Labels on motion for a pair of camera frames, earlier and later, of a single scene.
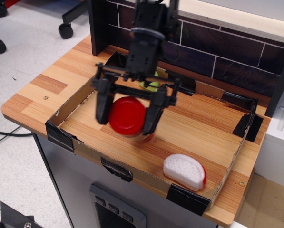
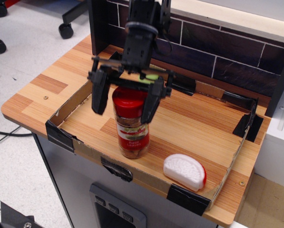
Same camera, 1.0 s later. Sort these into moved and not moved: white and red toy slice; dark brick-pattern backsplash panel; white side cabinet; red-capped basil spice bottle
Moved: red-capped basil spice bottle
Not moved: white and red toy slice; white side cabinet; dark brick-pattern backsplash panel
